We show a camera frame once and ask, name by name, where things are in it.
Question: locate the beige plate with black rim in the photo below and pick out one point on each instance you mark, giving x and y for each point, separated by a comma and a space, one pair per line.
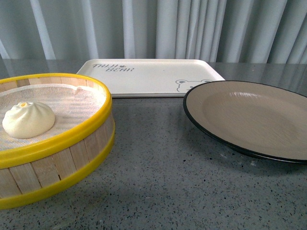
254, 119

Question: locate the yellow rimmed bamboo steamer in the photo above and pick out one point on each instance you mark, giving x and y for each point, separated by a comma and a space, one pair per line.
42, 169

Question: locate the white steamer cloth liner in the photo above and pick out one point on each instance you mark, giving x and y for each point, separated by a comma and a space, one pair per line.
71, 105

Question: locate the white steamed bun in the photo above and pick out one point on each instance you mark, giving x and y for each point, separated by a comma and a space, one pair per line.
28, 120

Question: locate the grey pleated curtain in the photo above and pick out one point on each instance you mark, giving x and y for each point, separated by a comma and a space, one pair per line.
249, 31

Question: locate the cream bear print tray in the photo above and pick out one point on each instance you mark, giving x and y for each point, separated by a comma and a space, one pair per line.
126, 78

